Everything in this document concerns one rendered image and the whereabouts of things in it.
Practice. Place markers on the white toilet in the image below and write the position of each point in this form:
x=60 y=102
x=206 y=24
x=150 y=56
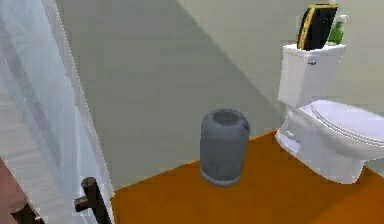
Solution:
x=313 y=133

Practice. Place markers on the white room door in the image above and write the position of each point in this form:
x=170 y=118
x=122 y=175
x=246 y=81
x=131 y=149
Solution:
x=43 y=126

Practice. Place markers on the green spray bottle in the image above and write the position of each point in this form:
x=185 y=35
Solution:
x=336 y=32

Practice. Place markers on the black and yellow box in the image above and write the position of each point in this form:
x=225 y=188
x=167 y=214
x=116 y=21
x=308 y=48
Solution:
x=318 y=28

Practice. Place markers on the grey round bin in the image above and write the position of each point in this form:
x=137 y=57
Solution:
x=224 y=148

